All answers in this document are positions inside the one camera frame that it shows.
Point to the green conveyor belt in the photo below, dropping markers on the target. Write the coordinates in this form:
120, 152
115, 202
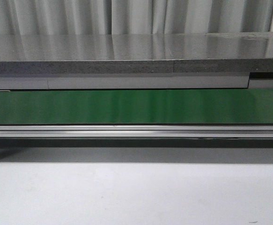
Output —
207, 106

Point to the grey stone counter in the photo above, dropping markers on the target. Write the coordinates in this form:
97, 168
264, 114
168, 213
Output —
154, 61

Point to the white pleated curtain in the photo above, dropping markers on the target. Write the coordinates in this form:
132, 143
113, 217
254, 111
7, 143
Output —
25, 17

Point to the aluminium conveyor frame rail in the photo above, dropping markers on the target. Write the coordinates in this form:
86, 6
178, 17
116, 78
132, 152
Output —
137, 131

